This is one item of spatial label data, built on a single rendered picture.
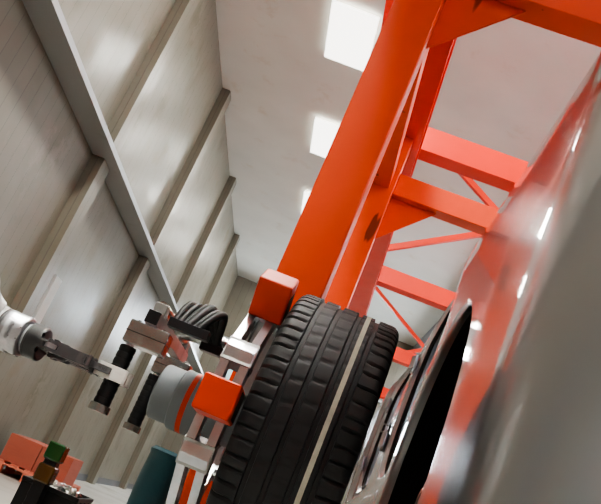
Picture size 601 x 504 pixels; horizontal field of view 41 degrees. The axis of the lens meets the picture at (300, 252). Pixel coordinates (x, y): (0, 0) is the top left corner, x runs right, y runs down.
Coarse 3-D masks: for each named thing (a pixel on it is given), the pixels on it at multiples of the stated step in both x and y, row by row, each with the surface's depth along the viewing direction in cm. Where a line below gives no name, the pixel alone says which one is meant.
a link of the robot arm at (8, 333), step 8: (8, 312) 166; (16, 312) 168; (0, 320) 165; (8, 320) 165; (16, 320) 165; (24, 320) 166; (32, 320) 168; (0, 328) 164; (8, 328) 164; (16, 328) 164; (24, 328) 165; (0, 336) 164; (8, 336) 164; (16, 336) 164; (0, 344) 165; (8, 344) 164; (16, 344) 164; (8, 352) 167; (16, 352) 166
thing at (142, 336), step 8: (136, 320) 167; (128, 328) 166; (136, 328) 166; (144, 328) 166; (152, 328) 166; (128, 336) 165; (136, 336) 165; (144, 336) 165; (152, 336) 165; (160, 336) 165; (168, 336) 166; (136, 344) 165; (144, 344) 165; (152, 344) 165; (160, 344) 165; (168, 344) 167; (152, 352) 165; (160, 352) 164
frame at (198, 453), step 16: (256, 320) 172; (240, 336) 161; (256, 336) 162; (224, 352) 157; (240, 352) 157; (256, 352) 158; (224, 368) 156; (240, 368) 156; (240, 384) 155; (192, 432) 152; (192, 448) 151; (208, 448) 151; (224, 448) 200; (176, 464) 152; (192, 464) 151; (208, 464) 151; (176, 480) 154; (208, 480) 193; (176, 496) 155; (192, 496) 154
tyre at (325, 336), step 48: (288, 336) 157; (336, 336) 159; (384, 336) 165; (288, 384) 150; (336, 384) 151; (240, 432) 146; (288, 432) 146; (336, 432) 147; (240, 480) 145; (288, 480) 144; (336, 480) 143
